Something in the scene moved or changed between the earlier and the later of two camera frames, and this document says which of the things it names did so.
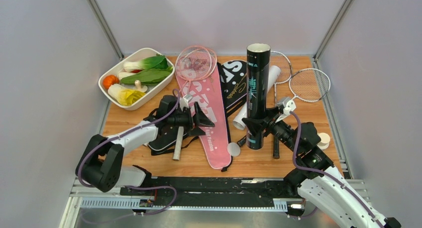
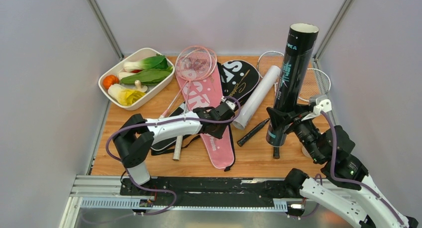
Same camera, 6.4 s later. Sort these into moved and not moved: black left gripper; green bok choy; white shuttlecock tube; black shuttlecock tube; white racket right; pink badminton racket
Moved: black left gripper; black shuttlecock tube
Not moved: white shuttlecock tube; pink badminton racket; white racket right; green bok choy
